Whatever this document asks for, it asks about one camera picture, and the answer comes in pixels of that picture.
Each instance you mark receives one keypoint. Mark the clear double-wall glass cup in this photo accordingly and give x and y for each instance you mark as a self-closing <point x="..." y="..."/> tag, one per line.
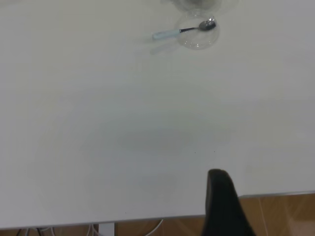
<point x="221" y="6"/>

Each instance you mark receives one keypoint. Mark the white table leg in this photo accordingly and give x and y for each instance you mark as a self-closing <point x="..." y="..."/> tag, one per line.
<point x="106" y="229"/>

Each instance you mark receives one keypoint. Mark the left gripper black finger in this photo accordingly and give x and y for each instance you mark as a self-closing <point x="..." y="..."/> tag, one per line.
<point x="221" y="209"/>

